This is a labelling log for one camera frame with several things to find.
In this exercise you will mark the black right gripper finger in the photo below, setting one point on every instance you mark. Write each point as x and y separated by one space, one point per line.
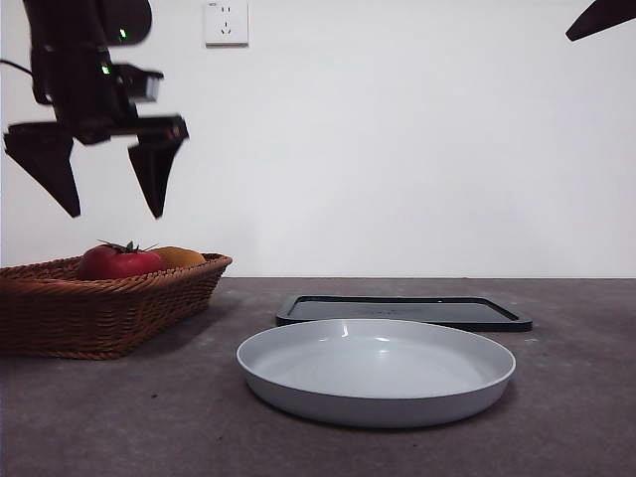
603 17

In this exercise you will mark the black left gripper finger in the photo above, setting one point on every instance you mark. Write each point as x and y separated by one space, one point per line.
45 154
154 174

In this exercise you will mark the red tomato with green stem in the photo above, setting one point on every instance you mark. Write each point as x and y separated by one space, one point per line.
114 264

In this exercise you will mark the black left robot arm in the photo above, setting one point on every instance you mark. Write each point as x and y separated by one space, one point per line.
74 22

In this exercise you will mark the orange round fruit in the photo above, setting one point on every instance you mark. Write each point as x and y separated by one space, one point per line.
183 257

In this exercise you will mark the brown wicker basket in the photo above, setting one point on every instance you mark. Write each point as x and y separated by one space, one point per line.
99 318

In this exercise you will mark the black rectangular tray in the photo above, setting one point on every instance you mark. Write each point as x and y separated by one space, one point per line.
397 309

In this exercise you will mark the pale grey round plate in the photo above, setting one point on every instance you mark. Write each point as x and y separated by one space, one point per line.
375 372

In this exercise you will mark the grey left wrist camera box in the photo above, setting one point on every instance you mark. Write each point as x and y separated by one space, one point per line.
146 84

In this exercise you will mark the white wall socket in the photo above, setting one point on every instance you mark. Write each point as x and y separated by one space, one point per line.
226 25

